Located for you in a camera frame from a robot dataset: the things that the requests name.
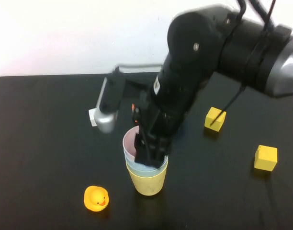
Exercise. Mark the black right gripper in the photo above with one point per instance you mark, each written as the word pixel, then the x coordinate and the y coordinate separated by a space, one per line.
pixel 168 103

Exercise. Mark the light blue plastic cup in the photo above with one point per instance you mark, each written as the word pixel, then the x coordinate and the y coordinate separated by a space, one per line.
pixel 137 166

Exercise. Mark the light green plastic cup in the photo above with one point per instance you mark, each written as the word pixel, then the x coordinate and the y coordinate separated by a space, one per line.
pixel 146 173

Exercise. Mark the light pink plastic cup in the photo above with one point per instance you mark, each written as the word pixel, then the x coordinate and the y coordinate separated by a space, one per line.
pixel 129 143

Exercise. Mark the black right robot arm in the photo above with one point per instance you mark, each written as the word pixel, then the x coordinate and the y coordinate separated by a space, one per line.
pixel 232 48

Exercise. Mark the yellow plastic cup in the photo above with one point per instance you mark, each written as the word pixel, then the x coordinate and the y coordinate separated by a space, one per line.
pixel 146 187

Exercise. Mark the white foam block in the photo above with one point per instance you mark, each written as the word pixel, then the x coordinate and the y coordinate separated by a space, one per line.
pixel 92 117

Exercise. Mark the yellow rubber duck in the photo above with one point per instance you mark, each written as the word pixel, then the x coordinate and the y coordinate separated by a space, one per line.
pixel 96 198

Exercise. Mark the yellow foam cube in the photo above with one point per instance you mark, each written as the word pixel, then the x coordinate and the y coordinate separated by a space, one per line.
pixel 266 158
pixel 214 119

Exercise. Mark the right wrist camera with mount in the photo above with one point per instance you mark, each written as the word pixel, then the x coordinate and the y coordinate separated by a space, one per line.
pixel 105 119

